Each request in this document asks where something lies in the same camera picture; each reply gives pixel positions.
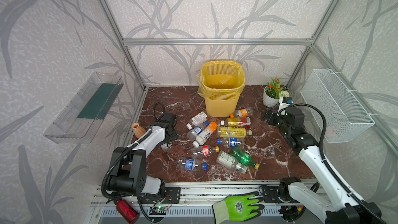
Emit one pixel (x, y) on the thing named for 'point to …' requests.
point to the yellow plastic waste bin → (220, 83)
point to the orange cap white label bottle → (205, 134)
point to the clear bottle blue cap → (193, 134)
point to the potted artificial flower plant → (273, 92)
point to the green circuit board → (157, 210)
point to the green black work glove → (241, 208)
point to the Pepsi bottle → (232, 142)
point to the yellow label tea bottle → (232, 132)
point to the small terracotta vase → (138, 130)
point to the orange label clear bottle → (242, 113)
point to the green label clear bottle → (226, 159)
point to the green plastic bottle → (244, 158)
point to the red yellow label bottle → (236, 122)
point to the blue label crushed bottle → (190, 164)
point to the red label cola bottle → (205, 151)
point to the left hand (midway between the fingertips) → (169, 134)
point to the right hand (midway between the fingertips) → (269, 105)
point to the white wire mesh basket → (345, 117)
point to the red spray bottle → (127, 211)
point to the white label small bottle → (200, 118)
